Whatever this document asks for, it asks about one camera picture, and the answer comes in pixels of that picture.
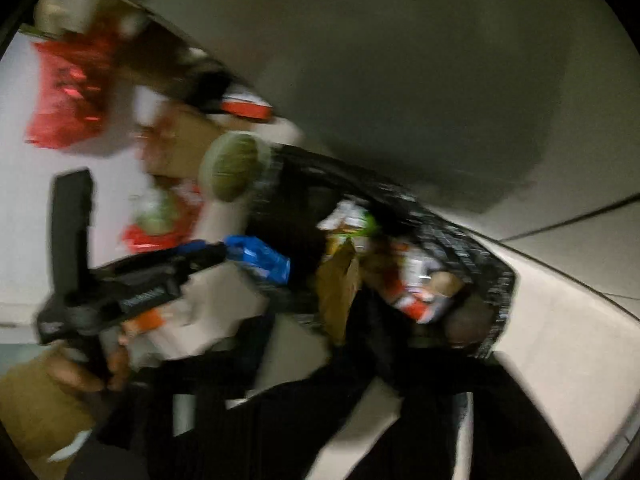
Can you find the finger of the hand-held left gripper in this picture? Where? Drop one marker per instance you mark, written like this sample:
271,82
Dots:
202,257

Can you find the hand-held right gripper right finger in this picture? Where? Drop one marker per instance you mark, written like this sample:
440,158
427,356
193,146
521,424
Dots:
500,435

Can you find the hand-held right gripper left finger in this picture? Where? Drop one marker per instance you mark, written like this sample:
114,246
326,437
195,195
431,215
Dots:
280,430

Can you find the blue packet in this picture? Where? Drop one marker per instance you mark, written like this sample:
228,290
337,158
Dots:
260,259

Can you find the black trash bag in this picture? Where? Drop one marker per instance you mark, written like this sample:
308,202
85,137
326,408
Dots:
300,195

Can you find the person's left forearm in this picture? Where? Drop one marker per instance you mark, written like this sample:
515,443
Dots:
35,410

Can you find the person's left hand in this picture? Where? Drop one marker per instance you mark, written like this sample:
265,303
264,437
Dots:
75,375

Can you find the red green package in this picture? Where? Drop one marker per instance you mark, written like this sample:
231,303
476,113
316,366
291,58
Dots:
160,215

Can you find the round green lid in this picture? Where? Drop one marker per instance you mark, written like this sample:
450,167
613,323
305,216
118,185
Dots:
231,167

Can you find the brown cardboard box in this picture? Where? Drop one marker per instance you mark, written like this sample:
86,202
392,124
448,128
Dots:
182,142

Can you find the red white packet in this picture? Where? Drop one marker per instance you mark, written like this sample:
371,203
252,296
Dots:
417,285

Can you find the red plastic bag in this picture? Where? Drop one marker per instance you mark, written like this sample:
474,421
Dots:
67,95

